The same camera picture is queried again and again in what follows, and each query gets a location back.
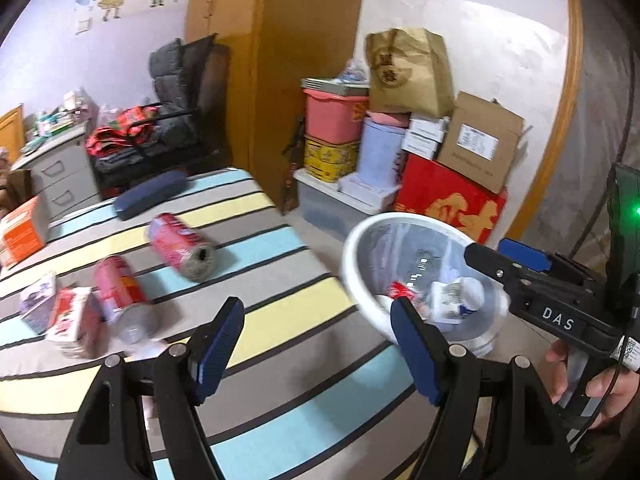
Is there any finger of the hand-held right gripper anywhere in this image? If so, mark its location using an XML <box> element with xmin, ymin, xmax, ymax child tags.
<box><xmin>498</xmin><ymin>238</ymin><xmax>603</xmax><ymax>291</ymax></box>
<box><xmin>463</xmin><ymin>242</ymin><xmax>533</xmax><ymax>311</ymax></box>

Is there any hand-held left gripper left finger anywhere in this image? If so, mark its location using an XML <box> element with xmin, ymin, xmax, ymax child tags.
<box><xmin>54</xmin><ymin>296</ymin><xmax>246</xmax><ymax>480</ymax></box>

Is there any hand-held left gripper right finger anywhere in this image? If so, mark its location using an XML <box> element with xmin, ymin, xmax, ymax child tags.
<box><xmin>390</xmin><ymin>297</ymin><xmax>571</xmax><ymax>480</ymax></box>

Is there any translucent plastic bin liner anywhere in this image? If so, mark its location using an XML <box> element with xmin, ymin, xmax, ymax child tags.
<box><xmin>360</xmin><ymin>222</ymin><xmax>501</xmax><ymax>331</ymax></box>

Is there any white round trash bin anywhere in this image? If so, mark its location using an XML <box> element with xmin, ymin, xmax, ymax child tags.
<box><xmin>341</xmin><ymin>211</ymin><xmax>511</xmax><ymax>358</ymax></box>

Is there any red drink can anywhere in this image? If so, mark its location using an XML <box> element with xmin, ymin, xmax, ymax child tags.
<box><xmin>148</xmin><ymin>212</ymin><xmax>217</xmax><ymax>282</ymax></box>
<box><xmin>94</xmin><ymin>255</ymin><xmax>156</xmax><ymax>343</ymax></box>

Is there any pink drink carton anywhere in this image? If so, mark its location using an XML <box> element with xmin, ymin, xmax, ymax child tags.
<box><xmin>47</xmin><ymin>287</ymin><xmax>103</xmax><ymax>359</ymax></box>

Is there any small purple white packet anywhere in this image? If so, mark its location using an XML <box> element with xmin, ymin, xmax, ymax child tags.
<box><xmin>20</xmin><ymin>272</ymin><xmax>58</xmax><ymax>335</ymax></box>

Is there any person's right hand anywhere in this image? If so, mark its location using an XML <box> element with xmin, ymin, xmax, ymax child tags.
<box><xmin>545</xmin><ymin>341</ymin><xmax>640</xmax><ymax>431</ymax></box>

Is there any striped bed sheet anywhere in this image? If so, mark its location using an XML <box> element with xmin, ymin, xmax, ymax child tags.
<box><xmin>0</xmin><ymin>166</ymin><xmax>481</xmax><ymax>480</ymax></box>

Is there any red gift box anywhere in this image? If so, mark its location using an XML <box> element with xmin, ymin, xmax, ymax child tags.
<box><xmin>392</xmin><ymin>154</ymin><xmax>508</xmax><ymax>247</ymax></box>

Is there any brown cardboard box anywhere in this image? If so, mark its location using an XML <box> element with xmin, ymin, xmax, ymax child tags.
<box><xmin>436</xmin><ymin>91</ymin><xmax>528</xmax><ymax>195</ymax></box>

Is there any flat white box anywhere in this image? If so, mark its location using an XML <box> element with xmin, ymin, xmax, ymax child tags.
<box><xmin>337</xmin><ymin>172</ymin><xmax>401</xmax><ymax>213</ymax></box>

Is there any lavender cylindrical box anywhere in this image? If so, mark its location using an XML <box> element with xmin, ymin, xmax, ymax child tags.
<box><xmin>356</xmin><ymin>119</ymin><xmax>407</xmax><ymax>191</ymax></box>

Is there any dark blue glasses case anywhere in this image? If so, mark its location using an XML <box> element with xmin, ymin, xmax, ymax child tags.
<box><xmin>114</xmin><ymin>170</ymin><xmax>188</xmax><ymax>221</ymax></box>

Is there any pink round lid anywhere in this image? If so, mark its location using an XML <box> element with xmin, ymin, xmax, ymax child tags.
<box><xmin>366</xmin><ymin>110</ymin><xmax>412</xmax><ymax>128</ymax></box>

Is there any clear storage box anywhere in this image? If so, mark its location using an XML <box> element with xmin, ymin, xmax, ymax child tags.
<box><xmin>294</xmin><ymin>167</ymin><xmax>373</xmax><ymax>236</ymax></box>

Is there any yellow patterned box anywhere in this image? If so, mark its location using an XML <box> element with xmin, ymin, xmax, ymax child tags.
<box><xmin>302</xmin><ymin>135</ymin><xmax>361</xmax><ymax>183</ymax></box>

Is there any gold paper bag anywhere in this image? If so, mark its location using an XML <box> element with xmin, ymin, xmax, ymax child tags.
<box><xmin>365</xmin><ymin>27</ymin><xmax>456</xmax><ymax>118</ymax></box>

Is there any pink plastic box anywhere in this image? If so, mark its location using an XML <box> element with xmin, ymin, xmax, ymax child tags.
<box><xmin>304</xmin><ymin>91</ymin><xmax>373</xmax><ymax>145</ymax></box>

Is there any orange and white box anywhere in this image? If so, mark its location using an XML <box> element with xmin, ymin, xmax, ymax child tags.
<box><xmin>0</xmin><ymin>196</ymin><xmax>51</xmax><ymax>268</ymax></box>

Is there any grey drawer cabinet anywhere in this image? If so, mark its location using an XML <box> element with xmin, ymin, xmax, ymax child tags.
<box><xmin>11</xmin><ymin>125</ymin><xmax>101</xmax><ymax>221</ymax></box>

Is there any clear bag with blue items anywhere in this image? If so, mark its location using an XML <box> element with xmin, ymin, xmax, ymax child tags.
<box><xmin>336</xmin><ymin>58</ymin><xmax>371</xmax><ymax>84</ymax></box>

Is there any flat patterned box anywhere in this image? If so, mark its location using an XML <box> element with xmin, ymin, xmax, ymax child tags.
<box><xmin>300</xmin><ymin>77</ymin><xmax>371</xmax><ymax>97</ymax></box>

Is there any red patterned bag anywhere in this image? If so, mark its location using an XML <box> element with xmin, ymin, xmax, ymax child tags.
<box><xmin>85</xmin><ymin>105</ymin><xmax>161</xmax><ymax>158</ymax></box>

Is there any white plastic bag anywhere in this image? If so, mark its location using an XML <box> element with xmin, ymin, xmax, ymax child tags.
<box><xmin>95</xmin><ymin>104</ymin><xmax>121</xmax><ymax>128</ymax></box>

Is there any brown blanket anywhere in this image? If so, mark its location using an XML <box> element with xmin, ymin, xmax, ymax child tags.
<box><xmin>0</xmin><ymin>147</ymin><xmax>32</xmax><ymax>211</ymax></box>

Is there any black office chair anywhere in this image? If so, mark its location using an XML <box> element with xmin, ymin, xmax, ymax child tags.
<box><xmin>95</xmin><ymin>34</ymin><xmax>233</xmax><ymax>196</ymax></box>

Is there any wooden wardrobe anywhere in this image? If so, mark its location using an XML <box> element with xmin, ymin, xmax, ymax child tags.
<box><xmin>185</xmin><ymin>0</ymin><xmax>370</xmax><ymax>201</ymax></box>

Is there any grey chair cushion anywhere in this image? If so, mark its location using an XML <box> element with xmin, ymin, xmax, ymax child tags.
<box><xmin>150</xmin><ymin>37</ymin><xmax>198</xmax><ymax>143</ymax></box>

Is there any pile of small boxes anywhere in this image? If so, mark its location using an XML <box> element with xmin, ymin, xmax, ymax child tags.
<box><xmin>22</xmin><ymin>89</ymin><xmax>98</xmax><ymax>153</ymax></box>

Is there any wooden headboard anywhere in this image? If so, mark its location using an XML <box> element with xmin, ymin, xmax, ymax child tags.
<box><xmin>0</xmin><ymin>104</ymin><xmax>26</xmax><ymax>153</ymax></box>

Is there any wooden door frame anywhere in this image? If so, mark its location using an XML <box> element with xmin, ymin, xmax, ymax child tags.
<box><xmin>500</xmin><ymin>0</ymin><xmax>585</xmax><ymax>246</ymax></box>

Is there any black strap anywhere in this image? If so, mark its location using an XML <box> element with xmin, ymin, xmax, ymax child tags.
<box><xmin>281</xmin><ymin>116</ymin><xmax>307</xmax><ymax>216</ymax></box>

